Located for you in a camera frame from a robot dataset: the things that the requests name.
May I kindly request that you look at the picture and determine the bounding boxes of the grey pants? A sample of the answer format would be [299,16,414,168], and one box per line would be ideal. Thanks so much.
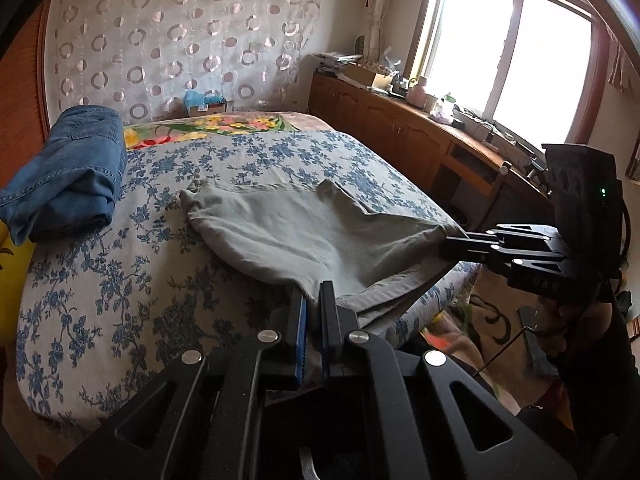
[179,178,468,333]

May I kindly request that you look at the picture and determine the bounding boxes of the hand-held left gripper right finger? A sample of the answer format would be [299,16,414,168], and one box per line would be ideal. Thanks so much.
[319,281,578,480]

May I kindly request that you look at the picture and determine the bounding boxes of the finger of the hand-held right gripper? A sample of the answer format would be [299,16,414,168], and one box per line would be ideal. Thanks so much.
[467,226,563,250]
[440,236,568,282]

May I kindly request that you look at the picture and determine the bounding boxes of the pile of papers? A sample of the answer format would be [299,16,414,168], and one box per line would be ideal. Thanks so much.
[315,51,362,76]

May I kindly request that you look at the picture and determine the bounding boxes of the circle patterned hanging cloth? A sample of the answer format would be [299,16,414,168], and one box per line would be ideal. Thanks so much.
[42,0,322,124]

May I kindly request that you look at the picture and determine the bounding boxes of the wooden framed window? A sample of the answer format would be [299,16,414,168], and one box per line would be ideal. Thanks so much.
[405,0,609,147]

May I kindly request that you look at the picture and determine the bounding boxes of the low wooden cabinet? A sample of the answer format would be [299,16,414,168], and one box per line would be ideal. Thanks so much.
[309,69,556,232]

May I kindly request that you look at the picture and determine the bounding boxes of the person's right hand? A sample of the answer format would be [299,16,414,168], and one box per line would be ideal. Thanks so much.
[537,296,608,378]

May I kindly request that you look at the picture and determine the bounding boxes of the folded blue jeans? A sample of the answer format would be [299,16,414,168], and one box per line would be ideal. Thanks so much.
[0,105,129,247]

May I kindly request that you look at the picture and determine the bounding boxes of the striped beige window curtain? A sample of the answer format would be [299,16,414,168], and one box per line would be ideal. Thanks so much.
[606,25,640,182]

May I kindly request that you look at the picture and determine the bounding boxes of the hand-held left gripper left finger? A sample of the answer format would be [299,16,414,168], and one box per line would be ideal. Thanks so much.
[52,290,308,480]

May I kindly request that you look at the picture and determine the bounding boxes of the box with blue cloth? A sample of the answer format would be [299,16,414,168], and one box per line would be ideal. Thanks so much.
[184,89,229,117]

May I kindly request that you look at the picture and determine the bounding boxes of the beige floral window curtain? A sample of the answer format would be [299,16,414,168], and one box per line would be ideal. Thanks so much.
[362,0,402,69]

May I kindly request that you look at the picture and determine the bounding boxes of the open cardboard box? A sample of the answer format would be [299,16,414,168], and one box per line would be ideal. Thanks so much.
[345,62,394,92]

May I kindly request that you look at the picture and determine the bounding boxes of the bed with floral sheet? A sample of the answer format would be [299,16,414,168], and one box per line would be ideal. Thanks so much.
[15,130,481,418]

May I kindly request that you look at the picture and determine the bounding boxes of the pink jar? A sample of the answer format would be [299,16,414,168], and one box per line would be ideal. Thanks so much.
[407,76,429,109]

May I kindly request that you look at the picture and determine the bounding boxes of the brown wooden wardrobe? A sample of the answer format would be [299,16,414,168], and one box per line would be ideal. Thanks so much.
[0,5,54,161]

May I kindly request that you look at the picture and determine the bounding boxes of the yellow pillow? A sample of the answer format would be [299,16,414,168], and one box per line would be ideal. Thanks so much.
[0,220,37,347]

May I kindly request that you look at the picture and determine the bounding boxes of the person's right forearm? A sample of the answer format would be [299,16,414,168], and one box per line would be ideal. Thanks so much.
[560,305,640,441]

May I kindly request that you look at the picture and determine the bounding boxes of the thin black cable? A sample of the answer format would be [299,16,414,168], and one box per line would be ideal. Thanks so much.
[477,327,540,376]

